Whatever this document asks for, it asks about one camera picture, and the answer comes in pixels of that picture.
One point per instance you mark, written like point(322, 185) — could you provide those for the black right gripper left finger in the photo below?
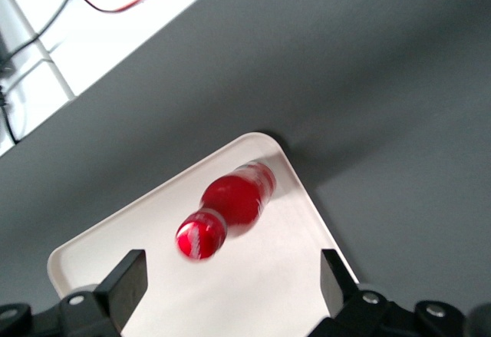
point(115, 295)

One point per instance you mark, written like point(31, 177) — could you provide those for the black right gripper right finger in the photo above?
point(341, 287)

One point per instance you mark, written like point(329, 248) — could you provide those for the red coke bottle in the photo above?
point(234, 199)

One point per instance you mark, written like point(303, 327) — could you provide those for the beige plastic tray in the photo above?
point(268, 275)

